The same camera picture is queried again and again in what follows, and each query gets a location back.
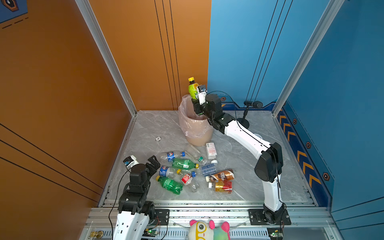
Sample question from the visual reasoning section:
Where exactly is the black microphone on stand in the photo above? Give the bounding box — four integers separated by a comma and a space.
237, 101, 263, 129

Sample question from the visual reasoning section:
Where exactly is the clear water bottle blue label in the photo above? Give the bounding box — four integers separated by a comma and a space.
191, 160, 218, 178

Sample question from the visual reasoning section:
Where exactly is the pepsi bottle yellow cap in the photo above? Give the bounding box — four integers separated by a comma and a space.
158, 166, 182, 179

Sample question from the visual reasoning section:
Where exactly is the red gold tea bottle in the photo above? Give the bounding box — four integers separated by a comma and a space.
209, 181, 233, 194

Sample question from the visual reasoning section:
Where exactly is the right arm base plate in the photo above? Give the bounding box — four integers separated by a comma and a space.
248, 207, 292, 226

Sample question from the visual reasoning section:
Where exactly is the yellow green tea bottle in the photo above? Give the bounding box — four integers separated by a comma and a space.
188, 77, 199, 100

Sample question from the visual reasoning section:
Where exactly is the brass knob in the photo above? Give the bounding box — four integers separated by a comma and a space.
88, 231, 104, 239

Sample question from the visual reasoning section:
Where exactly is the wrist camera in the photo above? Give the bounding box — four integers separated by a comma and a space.
198, 85, 207, 105
123, 155, 139, 170

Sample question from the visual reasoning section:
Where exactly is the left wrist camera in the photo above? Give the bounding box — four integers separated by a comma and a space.
123, 155, 139, 170

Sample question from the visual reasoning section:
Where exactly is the brown coffee bottle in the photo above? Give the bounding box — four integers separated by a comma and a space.
206, 169, 235, 183

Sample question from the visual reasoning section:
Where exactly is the clear bottle red label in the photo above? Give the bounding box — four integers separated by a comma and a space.
181, 174, 200, 193

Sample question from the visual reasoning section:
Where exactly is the aluminium rail frame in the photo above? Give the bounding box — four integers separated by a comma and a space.
78, 200, 344, 240

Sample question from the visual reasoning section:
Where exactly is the green circuit board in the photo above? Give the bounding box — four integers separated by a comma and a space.
267, 228, 284, 240
142, 229, 160, 239

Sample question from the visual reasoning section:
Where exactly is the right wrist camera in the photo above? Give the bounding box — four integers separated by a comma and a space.
198, 85, 207, 105

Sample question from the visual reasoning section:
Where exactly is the beige bin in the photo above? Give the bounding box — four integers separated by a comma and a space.
179, 95, 214, 147

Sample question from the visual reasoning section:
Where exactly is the plush toy colourful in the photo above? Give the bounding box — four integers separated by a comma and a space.
188, 220, 231, 240

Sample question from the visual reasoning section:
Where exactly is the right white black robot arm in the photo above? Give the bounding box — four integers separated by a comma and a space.
192, 92, 287, 225

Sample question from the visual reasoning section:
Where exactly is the right green circuit board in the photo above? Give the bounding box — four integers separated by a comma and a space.
267, 228, 284, 240

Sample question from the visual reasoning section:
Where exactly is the left green circuit board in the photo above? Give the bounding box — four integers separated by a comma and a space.
142, 229, 160, 239

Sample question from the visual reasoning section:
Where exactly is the pink plastic bin liner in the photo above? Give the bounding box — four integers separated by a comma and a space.
178, 94, 214, 139

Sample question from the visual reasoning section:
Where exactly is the white pink carton box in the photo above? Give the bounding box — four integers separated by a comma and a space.
206, 143, 217, 160

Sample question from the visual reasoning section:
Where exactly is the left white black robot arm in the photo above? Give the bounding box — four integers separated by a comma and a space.
113, 156, 161, 240

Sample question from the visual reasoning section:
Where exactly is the clear crushed bottle green cap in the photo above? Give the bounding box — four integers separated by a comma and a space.
185, 145, 204, 163

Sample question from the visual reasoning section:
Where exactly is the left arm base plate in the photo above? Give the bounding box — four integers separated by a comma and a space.
149, 209, 170, 226

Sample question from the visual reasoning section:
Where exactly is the small pepsi bottle blue cap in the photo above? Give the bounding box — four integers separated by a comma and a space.
160, 151, 186, 162

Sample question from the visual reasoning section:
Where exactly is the green sprite bottle yellow cap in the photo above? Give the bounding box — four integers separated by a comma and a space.
172, 158, 199, 170

